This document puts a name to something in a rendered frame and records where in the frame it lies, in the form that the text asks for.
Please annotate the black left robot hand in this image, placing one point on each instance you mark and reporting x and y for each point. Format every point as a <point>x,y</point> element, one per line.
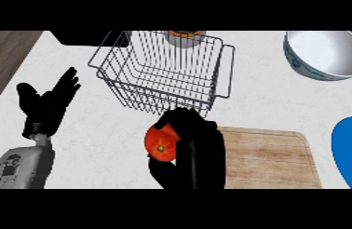
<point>50,105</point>

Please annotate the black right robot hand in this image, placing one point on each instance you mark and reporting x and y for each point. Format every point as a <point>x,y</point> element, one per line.
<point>201,152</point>

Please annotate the red tomato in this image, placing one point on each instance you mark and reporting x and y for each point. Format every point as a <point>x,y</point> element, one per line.
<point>160,144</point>

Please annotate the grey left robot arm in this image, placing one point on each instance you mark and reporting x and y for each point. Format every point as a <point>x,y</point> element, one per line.
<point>25,164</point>

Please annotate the wooden cutting board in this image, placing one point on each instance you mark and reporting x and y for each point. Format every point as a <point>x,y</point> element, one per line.
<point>269,158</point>

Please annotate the black appliance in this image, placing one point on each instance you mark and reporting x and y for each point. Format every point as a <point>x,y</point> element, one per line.
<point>87,37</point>

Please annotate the blue round object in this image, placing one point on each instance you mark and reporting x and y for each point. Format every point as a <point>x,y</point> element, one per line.
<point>343,149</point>

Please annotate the grey can with orange lid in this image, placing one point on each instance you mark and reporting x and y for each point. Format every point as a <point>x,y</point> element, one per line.
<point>185,38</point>

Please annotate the white bowl with blue pattern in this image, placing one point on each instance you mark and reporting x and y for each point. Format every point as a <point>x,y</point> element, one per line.
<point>321,52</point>

